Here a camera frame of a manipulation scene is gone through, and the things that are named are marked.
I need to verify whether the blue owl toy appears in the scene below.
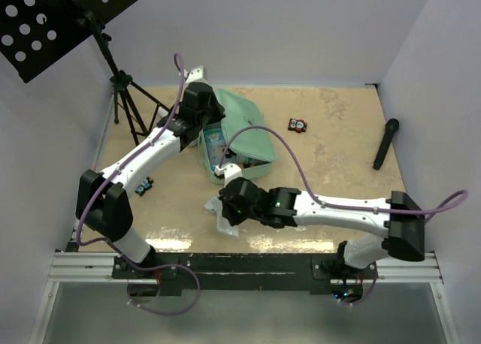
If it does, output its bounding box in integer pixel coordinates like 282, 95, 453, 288
135, 177, 154, 196

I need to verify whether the black perforated music stand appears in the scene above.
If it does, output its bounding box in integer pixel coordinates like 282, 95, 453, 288
1, 0, 171, 141

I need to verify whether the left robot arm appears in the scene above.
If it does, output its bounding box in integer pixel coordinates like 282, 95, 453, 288
75, 82, 224, 278

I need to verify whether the mint green medicine case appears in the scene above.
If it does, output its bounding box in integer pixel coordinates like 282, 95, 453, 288
198, 89, 277, 185

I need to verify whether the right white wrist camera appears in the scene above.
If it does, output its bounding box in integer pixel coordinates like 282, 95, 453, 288
214, 163, 243, 187

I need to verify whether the blue plaster packet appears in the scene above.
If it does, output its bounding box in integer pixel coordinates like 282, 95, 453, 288
204, 128, 226, 170

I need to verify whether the black base frame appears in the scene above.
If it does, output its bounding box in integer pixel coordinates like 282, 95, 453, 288
112, 252, 377, 299

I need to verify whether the red owl toy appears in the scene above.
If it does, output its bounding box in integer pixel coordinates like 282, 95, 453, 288
288, 118, 307, 133

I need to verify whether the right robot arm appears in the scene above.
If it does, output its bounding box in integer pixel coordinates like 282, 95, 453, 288
219, 177, 425, 279

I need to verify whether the small clear plaster bag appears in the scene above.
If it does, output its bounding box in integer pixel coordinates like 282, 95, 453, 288
204, 197, 222, 215

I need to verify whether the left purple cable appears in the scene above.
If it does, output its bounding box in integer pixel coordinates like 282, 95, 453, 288
76, 53, 202, 315

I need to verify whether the black microphone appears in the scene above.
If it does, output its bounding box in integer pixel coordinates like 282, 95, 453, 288
373, 118, 400, 170

